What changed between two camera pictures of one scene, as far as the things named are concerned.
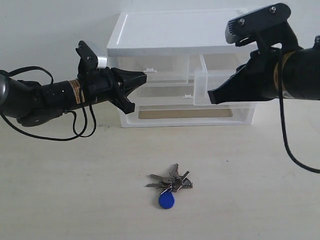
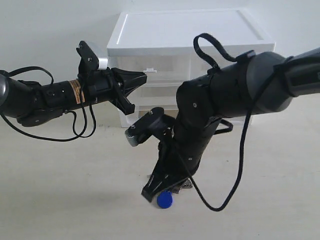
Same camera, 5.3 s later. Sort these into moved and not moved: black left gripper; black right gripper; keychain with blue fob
Moved: black right gripper
Not moved: black left gripper; keychain with blue fob
